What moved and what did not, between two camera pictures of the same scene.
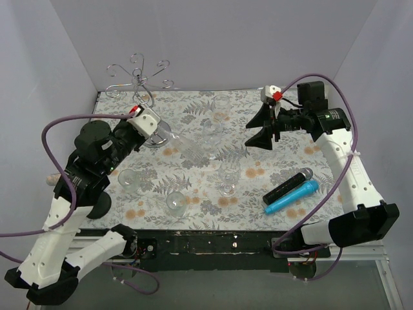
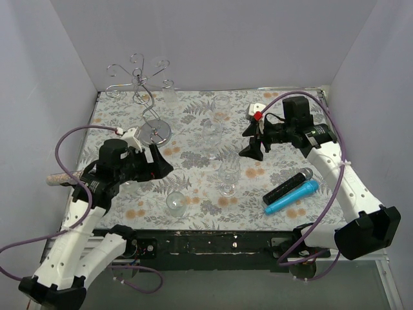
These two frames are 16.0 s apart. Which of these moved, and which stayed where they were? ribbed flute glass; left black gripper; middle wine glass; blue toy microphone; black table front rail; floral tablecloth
Moved: left black gripper; ribbed flute glass
Stayed: floral tablecloth; blue toy microphone; middle wine glass; black table front rail
